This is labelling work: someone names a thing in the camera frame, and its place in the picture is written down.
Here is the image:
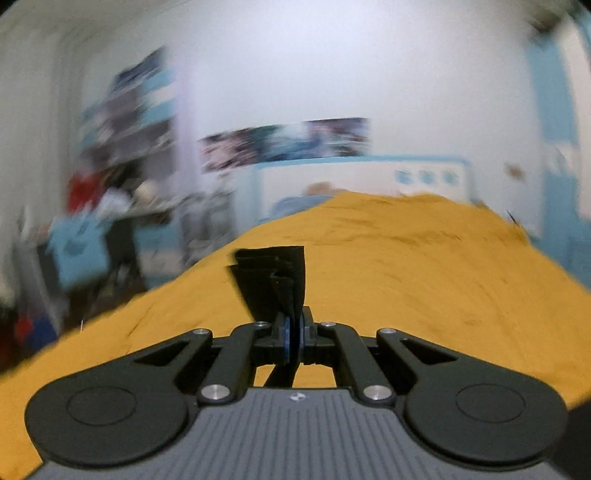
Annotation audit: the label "yellow quilted blanket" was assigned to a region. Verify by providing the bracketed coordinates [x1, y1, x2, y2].
[0, 193, 591, 480]

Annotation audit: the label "red bag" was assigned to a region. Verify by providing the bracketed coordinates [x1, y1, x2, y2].
[68, 172, 103, 209]

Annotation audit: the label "white plastic bag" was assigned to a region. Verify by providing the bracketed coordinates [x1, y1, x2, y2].
[98, 188, 131, 214]

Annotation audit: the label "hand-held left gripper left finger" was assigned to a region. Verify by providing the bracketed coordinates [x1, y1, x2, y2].
[134, 313, 293, 405]

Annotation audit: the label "blue and white headboard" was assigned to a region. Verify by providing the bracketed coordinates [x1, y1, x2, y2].
[252, 154, 472, 222]

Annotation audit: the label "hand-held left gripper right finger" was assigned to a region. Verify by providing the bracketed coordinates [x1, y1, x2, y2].
[298, 307, 458, 406]

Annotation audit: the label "black pants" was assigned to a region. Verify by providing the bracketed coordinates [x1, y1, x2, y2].
[228, 246, 306, 388]

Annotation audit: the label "blue and white desk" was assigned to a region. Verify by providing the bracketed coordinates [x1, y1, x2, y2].
[88, 203, 186, 296]

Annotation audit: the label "anime wall poster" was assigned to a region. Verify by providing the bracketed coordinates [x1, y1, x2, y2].
[198, 130, 260, 174]
[307, 117, 371, 158]
[259, 123, 309, 162]

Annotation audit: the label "blue smiley chair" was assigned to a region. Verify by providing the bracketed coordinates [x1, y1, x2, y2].
[45, 216, 112, 291]

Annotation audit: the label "blue pillow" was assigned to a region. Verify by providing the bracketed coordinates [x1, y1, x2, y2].
[269, 194, 333, 219]

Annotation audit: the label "blue and white wardrobe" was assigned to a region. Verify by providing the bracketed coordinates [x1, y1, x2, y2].
[525, 23, 591, 287]

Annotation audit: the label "anime picture board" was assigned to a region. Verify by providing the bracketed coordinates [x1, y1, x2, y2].
[110, 46, 168, 90]

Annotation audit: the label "round white lamp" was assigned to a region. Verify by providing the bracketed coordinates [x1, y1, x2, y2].
[136, 180, 160, 204]

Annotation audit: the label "blue and white bookshelf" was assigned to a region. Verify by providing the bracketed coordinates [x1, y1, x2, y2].
[79, 69, 180, 169]

